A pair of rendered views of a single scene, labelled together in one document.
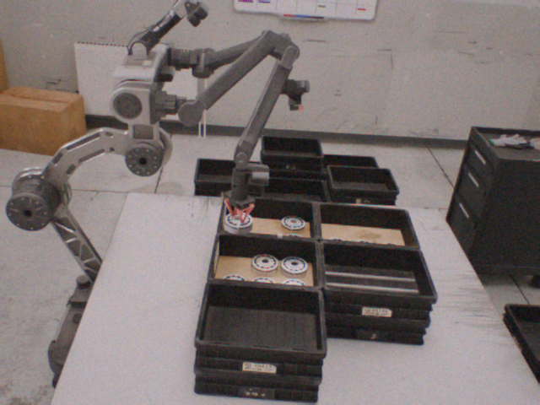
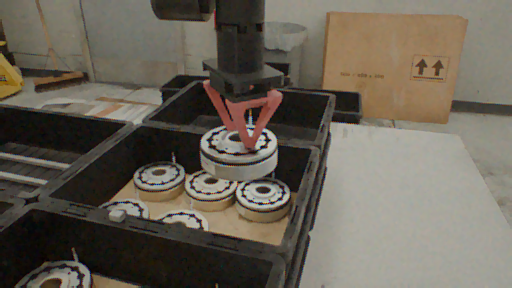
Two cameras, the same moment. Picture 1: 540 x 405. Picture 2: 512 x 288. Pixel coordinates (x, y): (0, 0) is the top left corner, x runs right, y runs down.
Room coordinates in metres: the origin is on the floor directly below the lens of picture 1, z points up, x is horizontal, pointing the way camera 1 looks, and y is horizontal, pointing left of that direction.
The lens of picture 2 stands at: (2.18, 0.26, 1.28)
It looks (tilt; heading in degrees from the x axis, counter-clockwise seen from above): 28 degrees down; 198
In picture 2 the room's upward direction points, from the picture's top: straight up
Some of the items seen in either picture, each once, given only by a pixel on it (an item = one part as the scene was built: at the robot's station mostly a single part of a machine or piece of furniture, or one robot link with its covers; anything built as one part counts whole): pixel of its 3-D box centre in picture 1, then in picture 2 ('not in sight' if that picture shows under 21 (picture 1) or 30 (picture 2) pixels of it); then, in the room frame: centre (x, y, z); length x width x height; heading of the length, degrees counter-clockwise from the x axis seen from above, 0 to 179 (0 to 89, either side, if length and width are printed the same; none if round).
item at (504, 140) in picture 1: (510, 140); not in sight; (3.15, -1.37, 0.88); 0.25 x 0.19 x 0.03; 95
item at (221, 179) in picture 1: (227, 202); not in sight; (2.99, 0.26, 0.37); 0.40 x 0.30 x 0.45; 95
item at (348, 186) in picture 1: (356, 209); not in sight; (3.06, -0.54, 0.37); 0.40 x 0.30 x 0.45; 95
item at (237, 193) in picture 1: (240, 191); (240, 51); (1.75, 0.11, 1.16); 0.10 x 0.07 x 0.07; 46
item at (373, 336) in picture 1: (367, 304); not in sight; (1.69, -0.40, 0.76); 0.40 x 0.30 x 0.12; 91
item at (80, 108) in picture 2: not in sight; (62, 110); (1.11, -0.85, 0.71); 0.22 x 0.19 x 0.01; 95
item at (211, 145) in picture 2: (239, 219); (238, 142); (1.75, 0.11, 1.04); 0.10 x 0.10 x 0.01
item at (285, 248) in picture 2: (266, 261); (192, 176); (1.68, 0.00, 0.92); 0.40 x 0.30 x 0.02; 91
